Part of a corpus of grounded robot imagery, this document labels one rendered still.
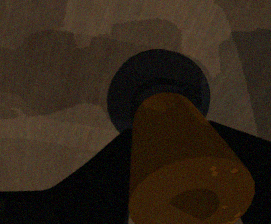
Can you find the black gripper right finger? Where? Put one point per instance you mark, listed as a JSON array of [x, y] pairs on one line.
[[256, 156]]

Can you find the orange knob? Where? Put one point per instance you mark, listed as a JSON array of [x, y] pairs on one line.
[[182, 171]]

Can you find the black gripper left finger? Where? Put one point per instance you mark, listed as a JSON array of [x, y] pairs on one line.
[[95, 194]]

